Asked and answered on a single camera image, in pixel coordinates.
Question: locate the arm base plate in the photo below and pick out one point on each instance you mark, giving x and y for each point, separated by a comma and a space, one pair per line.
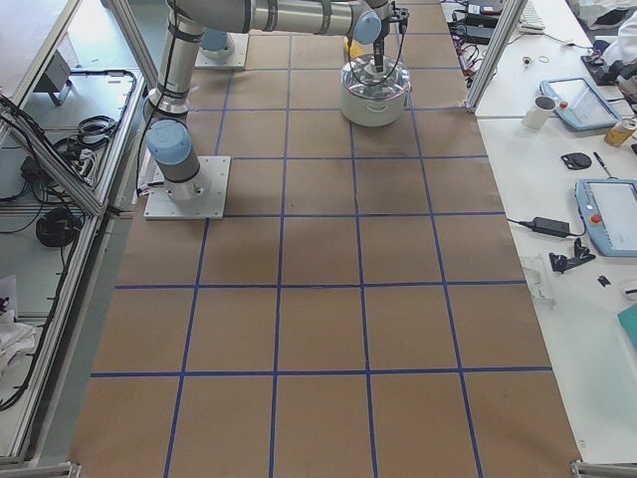
236, 61
202, 197

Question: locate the yellow drink can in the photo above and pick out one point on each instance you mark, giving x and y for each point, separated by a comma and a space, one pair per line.
620, 132

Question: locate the grey metal box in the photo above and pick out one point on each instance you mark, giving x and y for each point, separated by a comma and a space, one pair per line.
55, 81

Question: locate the black pen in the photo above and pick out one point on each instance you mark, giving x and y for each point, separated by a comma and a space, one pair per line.
602, 164

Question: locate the black power adapter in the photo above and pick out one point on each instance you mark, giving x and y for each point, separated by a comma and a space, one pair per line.
547, 226

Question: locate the teal folder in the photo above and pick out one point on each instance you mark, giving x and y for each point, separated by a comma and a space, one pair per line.
628, 322

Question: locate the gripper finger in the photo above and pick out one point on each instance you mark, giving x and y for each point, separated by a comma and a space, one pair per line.
378, 56

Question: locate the aluminium frame post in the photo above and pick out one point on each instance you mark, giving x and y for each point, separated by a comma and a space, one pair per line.
507, 24

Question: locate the glass pot lid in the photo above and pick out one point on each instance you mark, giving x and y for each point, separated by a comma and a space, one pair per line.
360, 77

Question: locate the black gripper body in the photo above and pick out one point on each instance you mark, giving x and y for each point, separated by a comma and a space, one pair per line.
379, 48

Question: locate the blue teach pendant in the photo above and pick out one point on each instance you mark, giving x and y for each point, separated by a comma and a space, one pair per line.
608, 210
580, 105

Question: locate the near blue teach pendant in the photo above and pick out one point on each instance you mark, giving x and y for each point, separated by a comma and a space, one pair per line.
608, 210

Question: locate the far blue teach pendant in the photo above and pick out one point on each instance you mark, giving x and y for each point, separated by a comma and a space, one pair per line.
580, 105

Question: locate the white electric cooking pot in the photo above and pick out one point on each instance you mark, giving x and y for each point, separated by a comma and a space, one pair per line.
371, 113

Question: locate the white crumpled cloth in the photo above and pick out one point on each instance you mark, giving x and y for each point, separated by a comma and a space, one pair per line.
17, 339

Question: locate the clear plastic holder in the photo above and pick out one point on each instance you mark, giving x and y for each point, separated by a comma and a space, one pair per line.
537, 278

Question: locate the power strip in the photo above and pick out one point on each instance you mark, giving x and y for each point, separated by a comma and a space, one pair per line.
466, 47

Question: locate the white mug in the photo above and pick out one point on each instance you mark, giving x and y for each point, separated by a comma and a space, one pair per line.
540, 111

